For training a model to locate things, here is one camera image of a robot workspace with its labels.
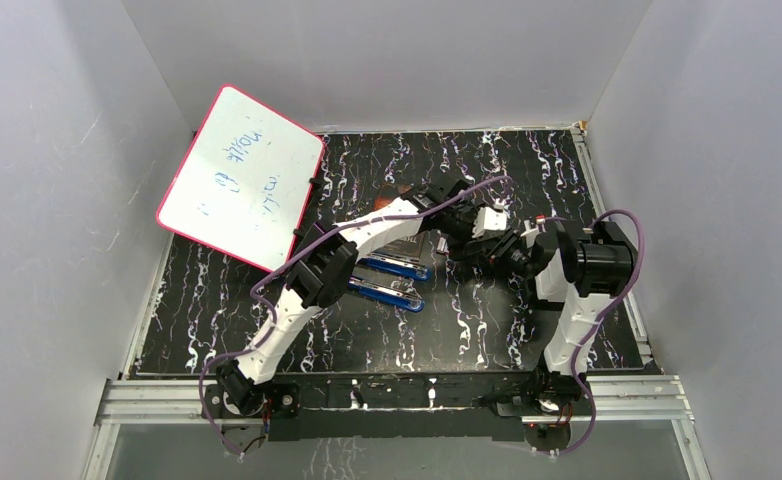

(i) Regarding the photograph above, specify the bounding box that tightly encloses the red staples box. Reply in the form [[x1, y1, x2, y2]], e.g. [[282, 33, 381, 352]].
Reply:
[[436, 237, 450, 257]]

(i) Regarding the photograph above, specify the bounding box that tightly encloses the blue stapler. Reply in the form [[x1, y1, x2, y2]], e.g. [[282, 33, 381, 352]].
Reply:
[[348, 253, 432, 312]]

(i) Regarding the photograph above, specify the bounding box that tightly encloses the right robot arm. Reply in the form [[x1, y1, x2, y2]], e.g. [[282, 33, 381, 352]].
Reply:
[[449, 217, 639, 414]]

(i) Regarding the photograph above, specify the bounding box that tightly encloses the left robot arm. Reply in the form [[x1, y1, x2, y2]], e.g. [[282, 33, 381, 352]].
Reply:
[[206, 180, 488, 416]]

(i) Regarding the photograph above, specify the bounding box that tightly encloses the three days to see book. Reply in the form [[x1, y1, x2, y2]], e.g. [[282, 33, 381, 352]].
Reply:
[[374, 183, 425, 262]]

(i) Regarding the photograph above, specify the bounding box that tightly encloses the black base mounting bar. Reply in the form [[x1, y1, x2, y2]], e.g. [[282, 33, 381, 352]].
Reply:
[[201, 370, 578, 450]]

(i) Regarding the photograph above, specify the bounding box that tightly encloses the pink framed whiteboard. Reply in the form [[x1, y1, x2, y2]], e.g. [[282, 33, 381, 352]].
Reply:
[[156, 84, 324, 272]]

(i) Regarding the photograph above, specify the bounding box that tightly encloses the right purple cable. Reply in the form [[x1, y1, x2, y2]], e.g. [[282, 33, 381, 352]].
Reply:
[[536, 209, 647, 457]]

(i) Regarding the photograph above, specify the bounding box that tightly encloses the aluminium frame rail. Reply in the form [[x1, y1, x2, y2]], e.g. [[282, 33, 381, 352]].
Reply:
[[84, 373, 709, 479]]

